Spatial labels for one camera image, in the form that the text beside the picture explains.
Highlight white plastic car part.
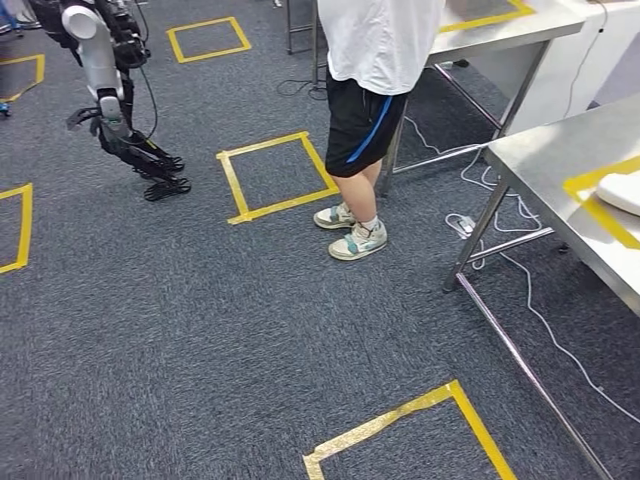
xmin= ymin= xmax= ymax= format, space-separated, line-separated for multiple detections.
xmin=595 ymin=170 xmax=640 ymax=219

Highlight steel workbench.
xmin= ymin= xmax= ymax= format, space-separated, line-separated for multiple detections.
xmin=442 ymin=92 xmax=640 ymax=480

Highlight yellow floor tape square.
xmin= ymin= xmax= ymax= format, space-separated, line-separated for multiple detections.
xmin=166 ymin=16 xmax=253 ymax=66
xmin=0 ymin=54 xmax=46 ymax=104
xmin=302 ymin=379 xmax=518 ymax=480
xmin=216 ymin=130 xmax=341 ymax=227

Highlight white power strip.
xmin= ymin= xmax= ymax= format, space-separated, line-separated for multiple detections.
xmin=445 ymin=213 xmax=477 ymax=241

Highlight person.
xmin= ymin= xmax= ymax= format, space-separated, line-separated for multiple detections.
xmin=313 ymin=0 xmax=447 ymax=262

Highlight yellow tape on steel table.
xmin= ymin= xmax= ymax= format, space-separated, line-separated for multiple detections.
xmin=438 ymin=0 xmax=536 ymax=34

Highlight white board panel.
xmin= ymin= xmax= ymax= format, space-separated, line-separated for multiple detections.
xmin=467 ymin=0 xmax=640 ymax=137

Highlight small yellow tape outline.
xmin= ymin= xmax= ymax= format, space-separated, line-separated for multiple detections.
xmin=562 ymin=155 xmax=640 ymax=252

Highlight black and silver humanoid robot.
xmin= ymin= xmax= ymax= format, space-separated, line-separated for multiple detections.
xmin=27 ymin=0 xmax=192 ymax=203

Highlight yellow floor tape strip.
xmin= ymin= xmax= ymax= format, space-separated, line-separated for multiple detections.
xmin=0 ymin=183 xmax=33 ymax=276

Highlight black floor cable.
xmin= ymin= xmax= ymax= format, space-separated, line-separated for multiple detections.
xmin=276 ymin=78 xmax=328 ymax=102

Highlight white floor cable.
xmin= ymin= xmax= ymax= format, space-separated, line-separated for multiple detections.
xmin=404 ymin=115 xmax=488 ymax=157
xmin=445 ymin=148 xmax=640 ymax=425

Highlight steel frame legs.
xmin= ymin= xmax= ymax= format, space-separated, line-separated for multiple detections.
xmin=285 ymin=0 xmax=321 ymax=87

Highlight thin black cable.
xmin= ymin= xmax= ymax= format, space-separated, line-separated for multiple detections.
xmin=564 ymin=0 xmax=609 ymax=121

